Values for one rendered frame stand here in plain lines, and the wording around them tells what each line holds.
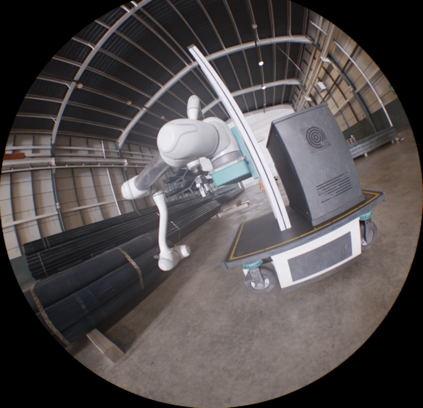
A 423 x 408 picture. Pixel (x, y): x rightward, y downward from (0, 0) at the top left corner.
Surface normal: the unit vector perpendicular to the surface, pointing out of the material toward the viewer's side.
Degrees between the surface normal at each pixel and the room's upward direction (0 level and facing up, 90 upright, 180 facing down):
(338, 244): 90
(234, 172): 90
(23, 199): 90
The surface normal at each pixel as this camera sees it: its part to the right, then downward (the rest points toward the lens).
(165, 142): -0.53, 0.20
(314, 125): -0.30, 0.11
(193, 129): 0.55, -0.14
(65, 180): 0.85, -0.36
